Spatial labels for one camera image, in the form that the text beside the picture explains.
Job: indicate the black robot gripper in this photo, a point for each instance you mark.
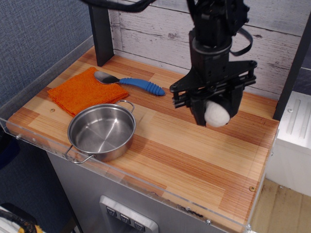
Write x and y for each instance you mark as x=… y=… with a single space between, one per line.
x=211 y=75

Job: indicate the white plush ball toy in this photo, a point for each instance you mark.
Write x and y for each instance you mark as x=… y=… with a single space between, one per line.
x=216 y=115

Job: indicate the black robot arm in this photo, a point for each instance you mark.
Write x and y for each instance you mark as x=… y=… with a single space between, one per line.
x=215 y=20

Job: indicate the white side cabinet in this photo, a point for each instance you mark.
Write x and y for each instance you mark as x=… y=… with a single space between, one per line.
x=290 y=161

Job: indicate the stainless steel pot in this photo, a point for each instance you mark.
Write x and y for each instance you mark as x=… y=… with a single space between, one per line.
x=103 y=131

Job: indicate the orange folded cloth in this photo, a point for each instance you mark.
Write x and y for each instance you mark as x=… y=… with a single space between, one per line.
x=83 y=91

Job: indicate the grey cabinet with buttons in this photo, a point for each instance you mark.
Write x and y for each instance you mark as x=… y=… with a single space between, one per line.
x=135 y=195

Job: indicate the yellow object at corner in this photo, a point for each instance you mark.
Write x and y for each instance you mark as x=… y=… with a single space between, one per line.
x=30 y=229

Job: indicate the dark right vertical post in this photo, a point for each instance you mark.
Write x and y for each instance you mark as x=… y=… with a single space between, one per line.
x=294 y=71

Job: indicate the dark vertical post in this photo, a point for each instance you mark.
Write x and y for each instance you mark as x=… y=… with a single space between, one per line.
x=102 y=37
x=294 y=71

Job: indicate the blue handled metal spoon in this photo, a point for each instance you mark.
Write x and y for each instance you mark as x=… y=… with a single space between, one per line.
x=143 y=84

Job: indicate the dark left vertical post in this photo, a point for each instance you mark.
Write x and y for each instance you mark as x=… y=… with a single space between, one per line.
x=102 y=37

